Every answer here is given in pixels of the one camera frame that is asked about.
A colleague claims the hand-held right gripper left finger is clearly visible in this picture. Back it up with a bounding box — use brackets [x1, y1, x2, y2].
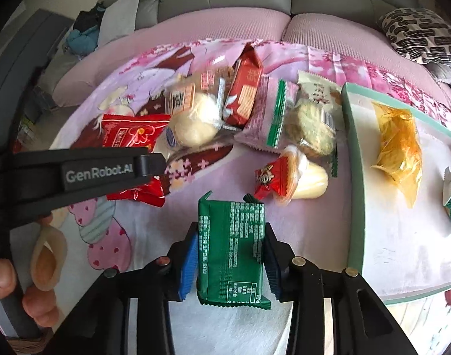
[44, 222, 199, 355]

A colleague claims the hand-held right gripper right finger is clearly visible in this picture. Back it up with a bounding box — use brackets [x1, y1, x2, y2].
[263, 222, 418, 355]

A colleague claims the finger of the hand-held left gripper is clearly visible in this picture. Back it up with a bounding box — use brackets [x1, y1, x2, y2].
[135, 153, 168, 188]

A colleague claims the large red snack packet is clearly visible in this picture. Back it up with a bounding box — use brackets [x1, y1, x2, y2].
[101, 113, 172, 208]

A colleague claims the round bun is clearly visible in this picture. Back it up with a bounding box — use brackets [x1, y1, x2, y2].
[151, 91, 226, 159]

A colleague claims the orange labelled snack packet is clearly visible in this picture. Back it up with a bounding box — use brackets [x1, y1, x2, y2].
[164, 70, 228, 119]

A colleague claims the small red candy packet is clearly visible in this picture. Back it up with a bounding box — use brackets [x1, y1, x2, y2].
[254, 156, 300, 201]

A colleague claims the red-wrapped yellow cake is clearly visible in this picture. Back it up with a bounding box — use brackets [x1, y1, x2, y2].
[281, 146, 330, 205]

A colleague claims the pink snack packet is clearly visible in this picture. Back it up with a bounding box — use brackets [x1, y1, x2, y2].
[233, 76, 281, 152]

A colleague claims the red-brown biscuit packet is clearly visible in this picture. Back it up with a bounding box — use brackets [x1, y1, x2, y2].
[222, 42, 265, 128]

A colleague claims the white tray with green rim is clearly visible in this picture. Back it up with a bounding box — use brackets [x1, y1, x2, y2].
[340, 81, 451, 306]

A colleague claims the green cake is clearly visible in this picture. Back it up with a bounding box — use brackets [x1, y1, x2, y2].
[268, 79, 340, 179]

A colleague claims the cream snack packet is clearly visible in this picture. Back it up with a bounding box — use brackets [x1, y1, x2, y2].
[297, 71, 344, 109]

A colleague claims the person's left hand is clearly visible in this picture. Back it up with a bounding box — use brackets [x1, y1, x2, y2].
[0, 258, 60, 328]

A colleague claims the dark grey cabinet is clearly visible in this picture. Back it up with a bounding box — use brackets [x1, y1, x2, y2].
[0, 9, 75, 149]

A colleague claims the light grey cushion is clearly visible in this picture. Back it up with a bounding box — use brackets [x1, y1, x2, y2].
[96, 0, 143, 50]

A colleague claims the yellow clear snack packet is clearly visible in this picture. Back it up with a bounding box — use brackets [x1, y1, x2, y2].
[369, 101, 423, 209]

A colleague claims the grey pillow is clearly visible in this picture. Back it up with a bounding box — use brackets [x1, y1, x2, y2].
[425, 57, 451, 84]

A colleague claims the black patterned pillow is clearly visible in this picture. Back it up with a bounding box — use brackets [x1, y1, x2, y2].
[377, 7, 451, 65]

